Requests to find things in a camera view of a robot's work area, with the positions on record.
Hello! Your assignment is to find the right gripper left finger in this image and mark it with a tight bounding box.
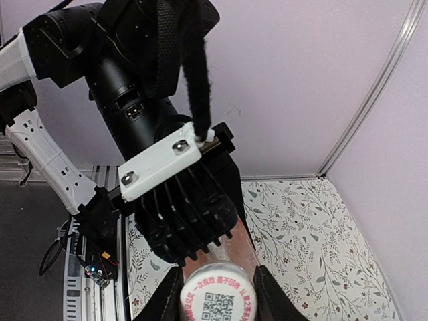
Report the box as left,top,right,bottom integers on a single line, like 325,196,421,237
133,267,183,321

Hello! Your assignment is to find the ribbed finger of the left gripper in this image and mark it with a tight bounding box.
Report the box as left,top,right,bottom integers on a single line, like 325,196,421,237
134,161,234,267

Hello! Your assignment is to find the front aluminium rail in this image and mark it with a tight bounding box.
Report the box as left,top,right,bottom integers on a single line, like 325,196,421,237
1,139,130,320

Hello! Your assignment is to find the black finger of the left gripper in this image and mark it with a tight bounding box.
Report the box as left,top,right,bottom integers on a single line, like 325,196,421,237
217,152,255,249

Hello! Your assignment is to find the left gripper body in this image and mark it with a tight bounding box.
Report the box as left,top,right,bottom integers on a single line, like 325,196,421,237
108,122,234,213

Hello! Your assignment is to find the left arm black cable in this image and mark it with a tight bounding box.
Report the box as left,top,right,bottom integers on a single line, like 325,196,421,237
156,0,215,141

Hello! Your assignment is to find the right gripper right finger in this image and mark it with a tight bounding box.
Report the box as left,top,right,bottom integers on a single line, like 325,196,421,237
253,265,308,321

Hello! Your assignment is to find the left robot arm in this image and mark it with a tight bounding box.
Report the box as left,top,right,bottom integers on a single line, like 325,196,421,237
1,1,245,266

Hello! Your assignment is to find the floral patterned table mat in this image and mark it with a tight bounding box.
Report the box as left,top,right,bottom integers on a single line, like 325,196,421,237
127,179,400,320

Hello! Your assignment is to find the left aluminium frame post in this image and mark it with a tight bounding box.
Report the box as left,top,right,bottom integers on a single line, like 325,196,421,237
315,0,427,177

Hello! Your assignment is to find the orange bottle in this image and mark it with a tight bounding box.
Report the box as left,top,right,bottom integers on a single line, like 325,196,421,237
180,219,259,321

